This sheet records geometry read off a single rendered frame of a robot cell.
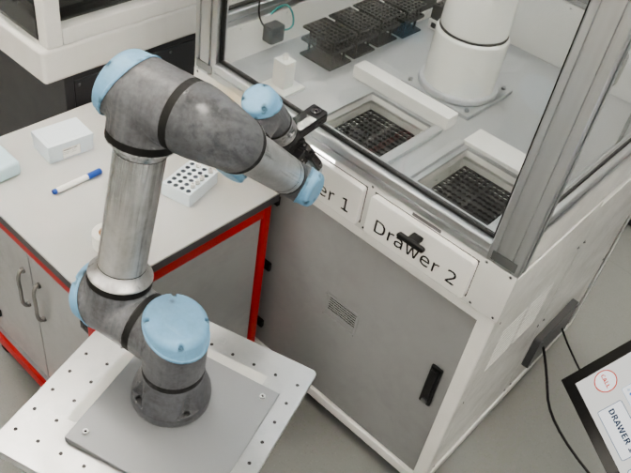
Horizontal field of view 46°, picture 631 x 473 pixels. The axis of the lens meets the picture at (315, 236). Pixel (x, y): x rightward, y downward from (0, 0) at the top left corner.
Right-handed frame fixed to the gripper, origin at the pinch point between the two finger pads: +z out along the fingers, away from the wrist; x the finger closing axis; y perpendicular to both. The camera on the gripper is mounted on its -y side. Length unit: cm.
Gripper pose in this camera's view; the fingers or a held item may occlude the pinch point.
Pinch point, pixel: (313, 166)
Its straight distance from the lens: 179.8
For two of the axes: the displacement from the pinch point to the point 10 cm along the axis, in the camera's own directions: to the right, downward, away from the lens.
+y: -6.3, 7.7, -1.1
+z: 2.7, 3.5, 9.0
